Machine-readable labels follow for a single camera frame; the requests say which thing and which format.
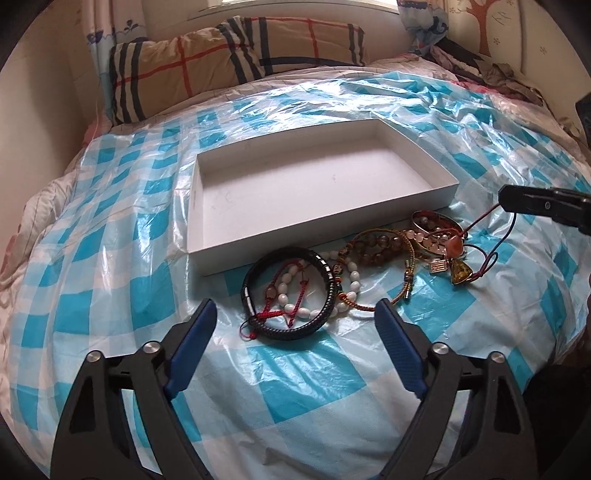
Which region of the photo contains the black leather bracelet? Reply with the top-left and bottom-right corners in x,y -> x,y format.
240,246 -> 342,341

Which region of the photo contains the red string charm bracelet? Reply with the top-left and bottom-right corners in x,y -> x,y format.
238,264 -> 311,342

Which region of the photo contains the white bead bracelet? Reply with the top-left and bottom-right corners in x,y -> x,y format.
275,250 -> 363,322

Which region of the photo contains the red cord agate pendant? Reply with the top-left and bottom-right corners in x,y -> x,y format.
425,203 -> 517,286

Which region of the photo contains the brown amber bead bracelet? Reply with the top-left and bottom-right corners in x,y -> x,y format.
341,229 -> 408,269

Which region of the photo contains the multicolour braided cord bracelet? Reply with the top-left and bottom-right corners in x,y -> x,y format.
334,239 -> 419,315

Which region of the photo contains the white shallow cardboard box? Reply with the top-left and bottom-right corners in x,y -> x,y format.
187,119 -> 459,276

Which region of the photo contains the dark clothes pile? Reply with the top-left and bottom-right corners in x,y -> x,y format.
427,38 -> 547,107

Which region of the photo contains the tree decorated wardrobe panel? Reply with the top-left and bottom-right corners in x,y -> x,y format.
445,0 -> 590,123

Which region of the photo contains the right patterned curtain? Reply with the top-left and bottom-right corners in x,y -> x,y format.
397,0 -> 449,56

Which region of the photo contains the patterned curtain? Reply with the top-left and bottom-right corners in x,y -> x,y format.
397,0 -> 449,56
82,0 -> 147,82

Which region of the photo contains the plaid pillow left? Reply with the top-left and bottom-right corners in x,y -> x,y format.
109,17 -> 264,125

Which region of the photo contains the plaid pillow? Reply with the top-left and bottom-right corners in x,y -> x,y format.
109,17 -> 264,125
221,16 -> 369,76

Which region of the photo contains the plaid pillow right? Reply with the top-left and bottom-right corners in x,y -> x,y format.
221,16 -> 369,76

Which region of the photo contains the left patterned curtain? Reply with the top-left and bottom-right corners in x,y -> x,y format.
82,0 -> 147,82

